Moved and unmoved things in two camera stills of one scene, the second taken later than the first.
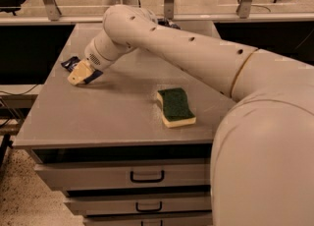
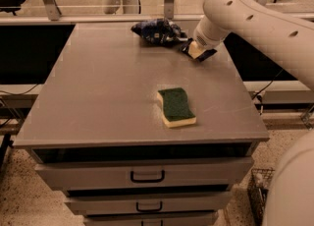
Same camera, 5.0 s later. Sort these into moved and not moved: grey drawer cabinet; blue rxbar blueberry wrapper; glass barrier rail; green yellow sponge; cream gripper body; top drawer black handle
Moved: cream gripper body; blue rxbar blueberry wrapper
Not moved: grey drawer cabinet; top drawer black handle; green yellow sponge; glass barrier rail
